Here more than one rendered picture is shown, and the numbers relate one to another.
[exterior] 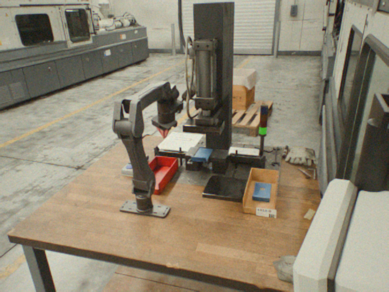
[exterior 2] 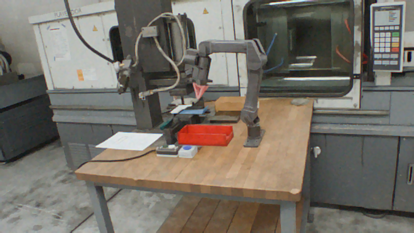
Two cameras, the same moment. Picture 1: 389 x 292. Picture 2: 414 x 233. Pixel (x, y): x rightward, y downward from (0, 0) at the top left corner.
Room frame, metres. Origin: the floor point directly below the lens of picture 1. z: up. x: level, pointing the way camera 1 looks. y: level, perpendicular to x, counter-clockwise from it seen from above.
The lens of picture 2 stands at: (1.16, 1.65, 1.51)
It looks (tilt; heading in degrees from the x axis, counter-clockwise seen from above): 18 degrees down; 274
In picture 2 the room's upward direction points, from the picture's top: 7 degrees counter-clockwise
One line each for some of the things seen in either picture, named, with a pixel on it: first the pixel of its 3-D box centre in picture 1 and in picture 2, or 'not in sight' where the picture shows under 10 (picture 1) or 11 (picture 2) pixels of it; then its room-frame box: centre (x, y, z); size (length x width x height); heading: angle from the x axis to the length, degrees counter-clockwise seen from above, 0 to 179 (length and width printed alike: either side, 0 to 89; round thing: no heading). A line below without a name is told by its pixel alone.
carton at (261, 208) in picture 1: (262, 191); (237, 105); (1.11, -0.28, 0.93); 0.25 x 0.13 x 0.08; 163
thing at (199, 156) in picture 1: (202, 152); (193, 110); (1.36, -0.04, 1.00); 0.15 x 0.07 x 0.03; 163
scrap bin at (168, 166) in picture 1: (157, 174); (205, 135); (1.29, 0.18, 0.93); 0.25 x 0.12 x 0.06; 163
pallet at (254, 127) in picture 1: (232, 113); not in sight; (4.59, -0.61, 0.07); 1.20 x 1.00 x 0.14; 156
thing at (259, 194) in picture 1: (261, 189); not in sight; (1.14, -0.28, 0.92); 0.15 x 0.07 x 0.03; 164
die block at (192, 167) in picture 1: (207, 161); (190, 119); (1.39, -0.06, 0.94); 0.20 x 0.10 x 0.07; 73
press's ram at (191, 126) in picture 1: (206, 101); (170, 70); (1.46, -0.07, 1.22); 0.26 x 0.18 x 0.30; 163
